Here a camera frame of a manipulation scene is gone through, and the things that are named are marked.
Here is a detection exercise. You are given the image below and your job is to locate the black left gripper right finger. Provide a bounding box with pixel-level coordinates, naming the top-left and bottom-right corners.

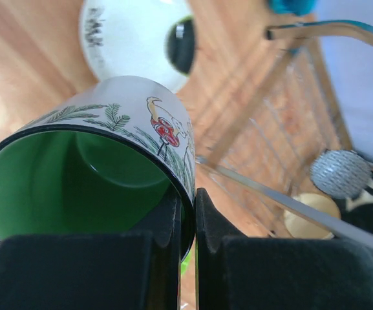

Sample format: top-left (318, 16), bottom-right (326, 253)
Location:
top-left (195, 188), bottom-right (373, 309)

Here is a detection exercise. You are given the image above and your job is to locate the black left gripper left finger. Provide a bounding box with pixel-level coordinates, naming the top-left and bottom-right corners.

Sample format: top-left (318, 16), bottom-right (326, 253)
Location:
top-left (0, 194), bottom-right (181, 309)

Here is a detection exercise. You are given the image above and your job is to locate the cream bowl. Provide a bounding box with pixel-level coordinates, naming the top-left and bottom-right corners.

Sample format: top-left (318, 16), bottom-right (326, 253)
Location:
top-left (283, 192), bottom-right (341, 240)

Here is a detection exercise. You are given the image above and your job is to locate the green-lined floral mug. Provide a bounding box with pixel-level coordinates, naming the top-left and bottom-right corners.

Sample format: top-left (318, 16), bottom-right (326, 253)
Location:
top-left (0, 76), bottom-right (196, 258)

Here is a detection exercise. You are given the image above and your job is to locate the blue patterned bowl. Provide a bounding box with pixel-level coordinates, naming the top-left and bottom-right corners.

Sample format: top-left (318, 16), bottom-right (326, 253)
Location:
top-left (310, 150), bottom-right (372, 199)

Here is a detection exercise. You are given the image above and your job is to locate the steel wire dish rack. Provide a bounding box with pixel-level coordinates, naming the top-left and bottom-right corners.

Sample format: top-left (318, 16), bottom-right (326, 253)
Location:
top-left (197, 20), bottom-right (373, 238)

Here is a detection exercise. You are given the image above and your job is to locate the lime green plate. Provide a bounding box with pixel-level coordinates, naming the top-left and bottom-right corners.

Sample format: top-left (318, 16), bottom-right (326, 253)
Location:
top-left (180, 250), bottom-right (193, 276)

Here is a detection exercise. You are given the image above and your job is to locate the white plate with black flowers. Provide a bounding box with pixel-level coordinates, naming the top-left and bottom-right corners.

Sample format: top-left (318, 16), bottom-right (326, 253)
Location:
top-left (79, 1), bottom-right (197, 93)

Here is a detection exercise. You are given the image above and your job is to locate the teal cloth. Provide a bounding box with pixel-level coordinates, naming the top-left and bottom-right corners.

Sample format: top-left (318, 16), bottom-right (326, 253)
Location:
top-left (267, 0), bottom-right (317, 16)

